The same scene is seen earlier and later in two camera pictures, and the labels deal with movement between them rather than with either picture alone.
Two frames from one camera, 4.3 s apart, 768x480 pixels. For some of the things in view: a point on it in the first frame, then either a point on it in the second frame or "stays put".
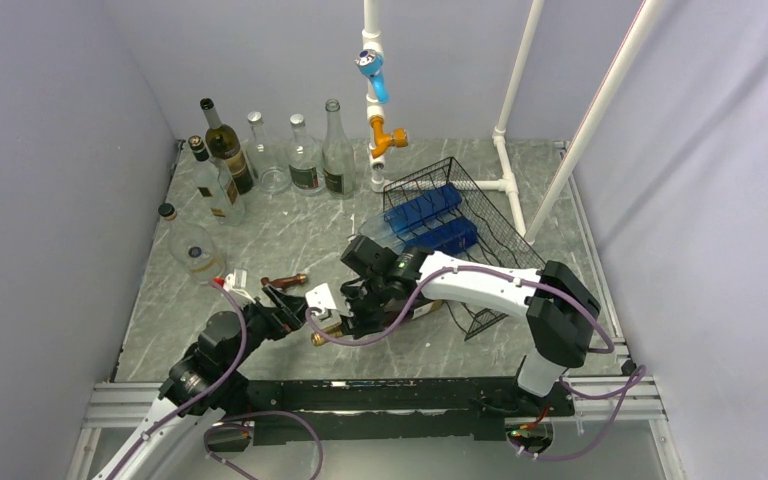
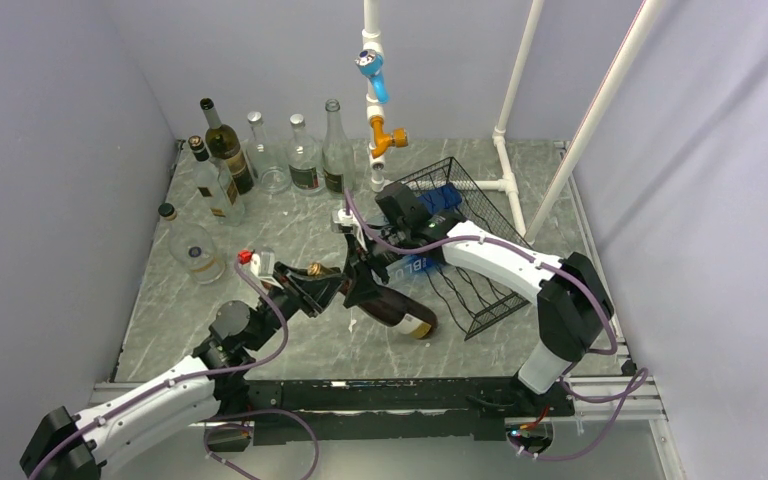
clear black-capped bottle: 222,203 stays put
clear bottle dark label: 269,158 stays put
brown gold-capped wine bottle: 319,337 to 393,308
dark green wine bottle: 224,146 stays put
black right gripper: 356,322 to 359,272
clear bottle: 304,160 stays put
